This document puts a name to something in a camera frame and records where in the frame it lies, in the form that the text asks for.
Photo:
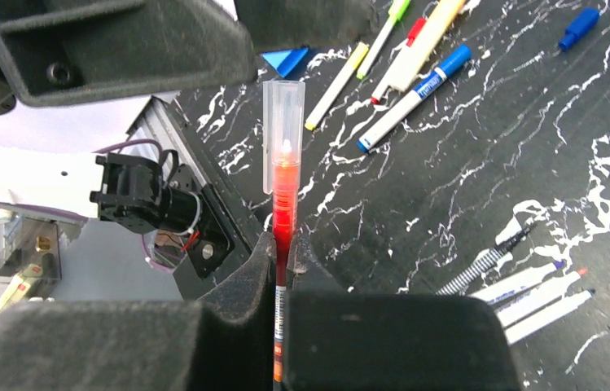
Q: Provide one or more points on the blue marker cap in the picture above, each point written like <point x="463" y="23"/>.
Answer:
<point x="578" y="28"/>

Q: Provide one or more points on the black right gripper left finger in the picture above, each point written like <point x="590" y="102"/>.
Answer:
<point x="222" y="341"/>

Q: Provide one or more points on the blue capped white marker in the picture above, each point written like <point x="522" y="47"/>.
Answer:
<point x="397" y="113"/>

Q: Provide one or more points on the red capped white marker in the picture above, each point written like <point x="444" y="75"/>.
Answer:
<point x="381" y="88"/>

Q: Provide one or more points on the purple white marker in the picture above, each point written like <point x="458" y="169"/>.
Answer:
<point x="517" y="283"/>

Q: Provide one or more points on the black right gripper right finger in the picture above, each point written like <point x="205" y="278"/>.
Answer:
<point x="336" y="340"/>

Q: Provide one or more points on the copper capped white marker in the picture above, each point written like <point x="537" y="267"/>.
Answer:
<point x="537" y="298"/>

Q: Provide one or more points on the green capped marker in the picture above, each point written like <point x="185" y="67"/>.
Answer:
<point x="395" y="13"/>

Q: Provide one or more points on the blue foam pad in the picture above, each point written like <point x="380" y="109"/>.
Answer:
<point x="283" y="62"/>

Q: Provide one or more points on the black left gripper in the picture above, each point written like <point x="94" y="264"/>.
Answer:
<point x="58" y="53"/>

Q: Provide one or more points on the orange yellow highlighter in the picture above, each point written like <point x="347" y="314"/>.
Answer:
<point x="437" y="23"/>

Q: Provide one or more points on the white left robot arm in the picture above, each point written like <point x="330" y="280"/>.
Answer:
<point x="54" y="180"/>

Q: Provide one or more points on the yellow capped pen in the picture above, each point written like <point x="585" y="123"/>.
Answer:
<point x="337" y="85"/>

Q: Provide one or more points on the blue red marker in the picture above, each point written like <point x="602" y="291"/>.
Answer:
<point x="547" y="316"/>

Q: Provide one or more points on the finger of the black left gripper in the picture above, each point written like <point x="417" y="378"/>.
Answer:
<point x="277" y="25"/>

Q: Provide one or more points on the checkered black white pen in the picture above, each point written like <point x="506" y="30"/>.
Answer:
<point x="484" y="263"/>

